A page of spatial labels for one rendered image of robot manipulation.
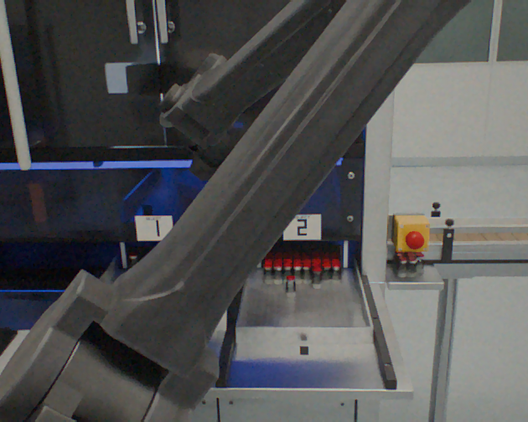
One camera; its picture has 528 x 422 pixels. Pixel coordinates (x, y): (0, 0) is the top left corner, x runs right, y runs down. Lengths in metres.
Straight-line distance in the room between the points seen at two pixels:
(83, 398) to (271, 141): 0.18
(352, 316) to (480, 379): 1.51
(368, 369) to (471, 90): 5.21
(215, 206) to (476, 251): 1.19
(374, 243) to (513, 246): 0.38
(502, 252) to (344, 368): 0.62
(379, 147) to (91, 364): 0.97
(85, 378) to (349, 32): 0.24
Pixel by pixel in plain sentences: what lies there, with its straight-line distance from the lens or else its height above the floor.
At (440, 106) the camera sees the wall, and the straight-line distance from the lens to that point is 6.02.
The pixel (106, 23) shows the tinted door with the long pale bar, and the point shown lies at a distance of 1.25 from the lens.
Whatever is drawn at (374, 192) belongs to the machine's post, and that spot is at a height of 1.10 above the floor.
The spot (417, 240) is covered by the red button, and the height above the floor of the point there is 1.00.
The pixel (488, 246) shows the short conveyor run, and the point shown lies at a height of 0.93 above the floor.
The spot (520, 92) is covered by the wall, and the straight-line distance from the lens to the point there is 6.24.
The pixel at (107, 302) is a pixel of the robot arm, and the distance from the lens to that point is 0.33.
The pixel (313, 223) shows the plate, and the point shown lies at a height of 1.03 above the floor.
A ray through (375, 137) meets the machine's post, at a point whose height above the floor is 1.22.
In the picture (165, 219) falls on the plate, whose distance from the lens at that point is 1.28.
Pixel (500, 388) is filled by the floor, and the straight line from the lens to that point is 2.59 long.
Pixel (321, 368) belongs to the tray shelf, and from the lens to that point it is 1.01.
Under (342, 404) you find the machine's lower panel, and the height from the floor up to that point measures 0.54.
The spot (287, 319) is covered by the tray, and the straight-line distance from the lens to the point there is 1.15.
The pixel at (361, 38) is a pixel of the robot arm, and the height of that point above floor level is 1.45.
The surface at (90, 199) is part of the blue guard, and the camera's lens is 1.32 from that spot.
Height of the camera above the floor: 1.46
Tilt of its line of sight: 19 degrees down
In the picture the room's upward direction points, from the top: 2 degrees counter-clockwise
